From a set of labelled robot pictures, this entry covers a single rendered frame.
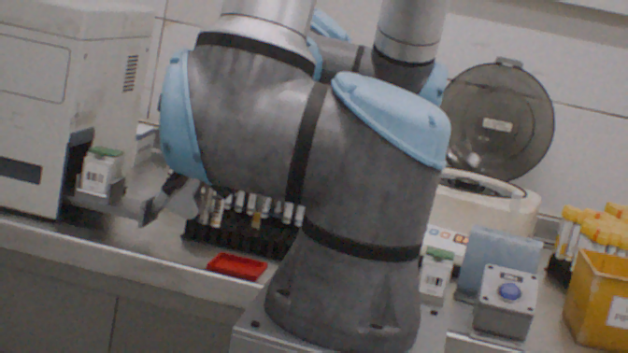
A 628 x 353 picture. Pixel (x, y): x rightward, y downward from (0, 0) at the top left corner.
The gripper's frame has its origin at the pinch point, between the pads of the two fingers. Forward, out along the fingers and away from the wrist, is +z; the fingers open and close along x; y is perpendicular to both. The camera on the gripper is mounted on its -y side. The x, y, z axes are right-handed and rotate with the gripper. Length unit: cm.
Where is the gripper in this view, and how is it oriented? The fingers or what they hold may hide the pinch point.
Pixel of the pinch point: (154, 205)
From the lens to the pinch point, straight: 134.5
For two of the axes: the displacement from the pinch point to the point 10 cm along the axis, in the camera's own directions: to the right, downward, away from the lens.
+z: -6.5, 7.2, 2.4
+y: 7.4, 6.7, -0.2
